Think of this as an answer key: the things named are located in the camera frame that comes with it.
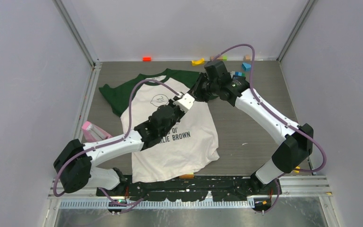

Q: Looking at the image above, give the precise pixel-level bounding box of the white and green t-shirt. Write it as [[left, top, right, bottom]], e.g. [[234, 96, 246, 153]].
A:
[[99, 69, 219, 183]]

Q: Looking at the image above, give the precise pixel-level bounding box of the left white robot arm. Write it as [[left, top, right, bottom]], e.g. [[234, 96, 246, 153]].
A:
[[53, 94, 195, 196]]

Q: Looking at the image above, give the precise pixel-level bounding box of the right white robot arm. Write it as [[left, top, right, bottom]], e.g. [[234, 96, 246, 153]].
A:
[[189, 60, 313, 194]]

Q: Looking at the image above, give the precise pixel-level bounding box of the yellow arch block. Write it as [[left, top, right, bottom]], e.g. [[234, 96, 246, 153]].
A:
[[191, 58, 205, 66]]

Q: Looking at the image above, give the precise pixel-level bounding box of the brown and green block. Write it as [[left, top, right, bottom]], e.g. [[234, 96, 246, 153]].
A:
[[210, 55, 227, 61]]

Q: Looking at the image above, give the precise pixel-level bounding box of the light blue wedge block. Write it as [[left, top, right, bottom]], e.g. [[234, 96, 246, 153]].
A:
[[242, 62, 252, 72]]

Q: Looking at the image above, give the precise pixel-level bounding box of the orange yellow block stack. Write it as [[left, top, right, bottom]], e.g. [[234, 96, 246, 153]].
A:
[[179, 174, 195, 179]]

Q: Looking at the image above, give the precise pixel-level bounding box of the pink block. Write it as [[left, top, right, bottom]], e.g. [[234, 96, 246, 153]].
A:
[[81, 121, 112, 142]]

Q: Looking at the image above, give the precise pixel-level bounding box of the yellow brick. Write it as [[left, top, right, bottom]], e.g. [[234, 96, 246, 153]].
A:
[[293, 166, 301, 173]]

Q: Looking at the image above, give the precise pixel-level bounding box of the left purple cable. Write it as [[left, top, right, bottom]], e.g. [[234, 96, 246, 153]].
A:
[[53, 79, 184, 215]]

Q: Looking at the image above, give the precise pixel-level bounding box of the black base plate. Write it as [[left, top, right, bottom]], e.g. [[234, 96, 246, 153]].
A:
[[106, 175, 282, 202]]

